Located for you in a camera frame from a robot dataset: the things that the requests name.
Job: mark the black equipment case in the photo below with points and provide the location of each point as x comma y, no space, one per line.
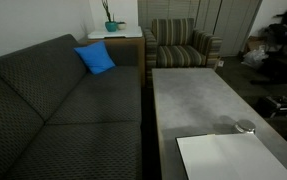
276,105

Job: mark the dark grey patterned sofa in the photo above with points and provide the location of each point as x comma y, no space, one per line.
66,133

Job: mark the small white plant pot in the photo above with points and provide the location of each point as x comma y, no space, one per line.
121,26

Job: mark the teal pot with plant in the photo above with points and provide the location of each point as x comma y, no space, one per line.
111,26

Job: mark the large white book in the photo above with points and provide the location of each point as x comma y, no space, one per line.
229,160

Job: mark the grey closet doors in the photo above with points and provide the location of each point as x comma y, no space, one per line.
233,23

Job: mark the white plastic bag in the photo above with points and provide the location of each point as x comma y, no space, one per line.
254,58

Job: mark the brown cardboard box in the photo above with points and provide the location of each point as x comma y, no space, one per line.
252,42

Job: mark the silver jar lid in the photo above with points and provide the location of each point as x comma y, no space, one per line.
245,125

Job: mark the wooden side table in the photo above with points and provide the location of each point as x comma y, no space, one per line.
141,60

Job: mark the black office chair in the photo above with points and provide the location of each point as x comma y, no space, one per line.
283,36

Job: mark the grey window blinds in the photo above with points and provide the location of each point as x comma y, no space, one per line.
166,9

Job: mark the blue throw pillow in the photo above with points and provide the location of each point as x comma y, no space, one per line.
94,58

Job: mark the striped armchair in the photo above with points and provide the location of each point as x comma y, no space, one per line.
179,55

